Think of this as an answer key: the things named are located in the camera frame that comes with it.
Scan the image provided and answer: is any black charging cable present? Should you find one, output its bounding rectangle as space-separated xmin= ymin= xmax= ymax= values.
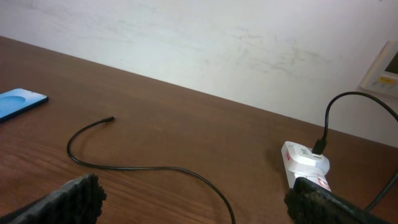
xmin=67 ymin=91 xmax=398 ymax=224

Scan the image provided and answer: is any beige wall control panel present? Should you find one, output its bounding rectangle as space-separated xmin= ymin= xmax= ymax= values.
xmin=360 ymin=40 xmax=397 ymax=98

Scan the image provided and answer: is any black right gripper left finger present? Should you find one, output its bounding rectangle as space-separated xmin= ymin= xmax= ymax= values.
xmin=1 ymin=174 xmax=107 ymax=224

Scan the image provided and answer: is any blue Galaxy smartphone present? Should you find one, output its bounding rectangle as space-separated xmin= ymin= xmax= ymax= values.
xmin=0 ymin=88 xmax=49 ymax=123

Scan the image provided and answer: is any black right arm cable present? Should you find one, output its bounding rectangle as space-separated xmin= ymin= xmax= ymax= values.
xmin=364 ymin=170 xmax=398 ymax=213

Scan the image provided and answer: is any white USB charger adapter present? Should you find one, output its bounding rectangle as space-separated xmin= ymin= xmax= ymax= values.
xmin=287 ymin=144 xmax=330 ymax=176

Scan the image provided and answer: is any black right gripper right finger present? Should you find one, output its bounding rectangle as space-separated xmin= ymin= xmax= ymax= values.
xmin=284 ymin=177 xmax=389 ymax=224

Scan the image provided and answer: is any white power strip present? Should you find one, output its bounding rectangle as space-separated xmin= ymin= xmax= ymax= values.
xmin=281 ymin=141 xmax=331 ymax=191

